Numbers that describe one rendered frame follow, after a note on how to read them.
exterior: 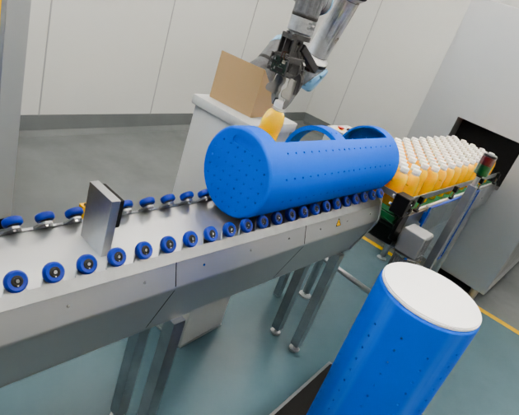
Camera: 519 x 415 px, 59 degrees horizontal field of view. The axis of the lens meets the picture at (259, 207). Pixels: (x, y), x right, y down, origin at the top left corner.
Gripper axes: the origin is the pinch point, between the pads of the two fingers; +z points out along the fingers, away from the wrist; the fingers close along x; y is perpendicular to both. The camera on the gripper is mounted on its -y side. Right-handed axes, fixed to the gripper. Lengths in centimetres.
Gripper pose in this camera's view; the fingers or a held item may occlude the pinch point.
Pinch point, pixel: (281, 102)
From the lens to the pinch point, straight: 142.5
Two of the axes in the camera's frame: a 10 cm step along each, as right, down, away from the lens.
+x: 7.0, 4.9, -5.2
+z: -3.0, 8.6, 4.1
